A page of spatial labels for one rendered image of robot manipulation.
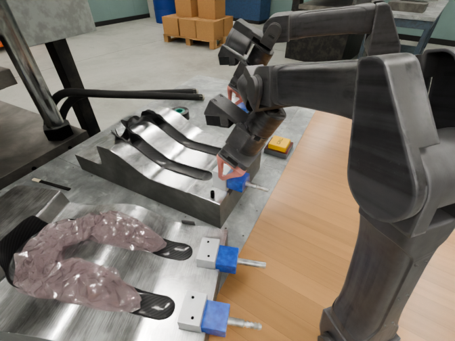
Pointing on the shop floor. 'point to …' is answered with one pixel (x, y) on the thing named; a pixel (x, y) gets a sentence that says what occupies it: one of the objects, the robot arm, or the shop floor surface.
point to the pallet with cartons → (198, 22)
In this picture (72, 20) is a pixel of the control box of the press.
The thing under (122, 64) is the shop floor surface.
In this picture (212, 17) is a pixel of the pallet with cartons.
